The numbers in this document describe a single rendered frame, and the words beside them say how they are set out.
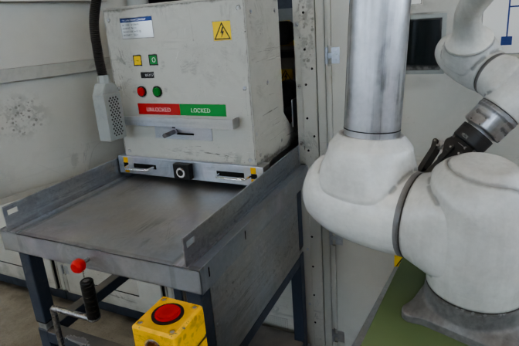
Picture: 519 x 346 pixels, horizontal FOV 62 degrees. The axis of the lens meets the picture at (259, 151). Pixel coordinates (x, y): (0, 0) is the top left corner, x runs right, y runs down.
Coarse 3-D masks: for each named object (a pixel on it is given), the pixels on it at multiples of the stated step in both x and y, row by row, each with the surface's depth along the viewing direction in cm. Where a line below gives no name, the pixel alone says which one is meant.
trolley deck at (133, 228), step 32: (128, 192) 133; (160, 192) 131; (192, 192) 129; (224, 192) 127; (288, 192) 130; (64, 224) 114; (96, 224) 112; (128, 224) 111; (160, 224) 109; (192, 224) 108; (256, 224) 111; (64, 256) 104; (96, 256) 99; (128, 256) 95; (160, 256) 94; (224, 256) 96; (192, 288) 89
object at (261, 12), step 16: (192, 0) 118; (256, 0) 118; (272, 0) 127; (256, 16) 118; (272, 16) 128; (256, 32) 119; (272, 32) 128; (256, 48) 120; (272, 48) 129; (256, 64) 120; (272, 64) 130; (256, 80) 121; (272, 80) 130; (256, 96) 121; (272, 96) 131; (256, 112) 122; (272, 112) 132; (256, 128) 123; (272, 128) 133; (288, 128) 145; (256, 144) 123; (272, 144) 133; (288, 144) 146; (256, 160) 124
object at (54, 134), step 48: (0, 0) 124; (48, 0) 134; (0, 48) 128; (48, 48) 139; (0, 96) 130; (48, 96) 141; (0, 144) 132; (48, 144) 143; (96, 144) 156; (0, 192) 134
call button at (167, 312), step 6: (162, 306) 67; (168, 306) 67; (174, 306) 67; (156, 312) 66; (162, 312) 66; (168, 312) 66; (174, 312) 65; (180, 312) 66; (156, 318) 65; (162, 318) 64; (168, 318) 64; (174, 318) 64
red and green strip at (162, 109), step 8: (144, 104) 135; (152, 104) 134; (160, 104) 133; (168, 104) 131; (176, 104) 130; (184, 104) 129; (192, 104) 128; (200, 104) 126; (208, 104) 125; (216, 104) 124; (224, 104) 123; (144, 112) 136; (152, 112) 135; (160, 112) 134; (168, 112) 132; (176, 112) 131; (184, 112) 130; (192, 112) 128; (200, 112) 127; (208, 112) 126; (216, 112) 125; (224, 112) 124
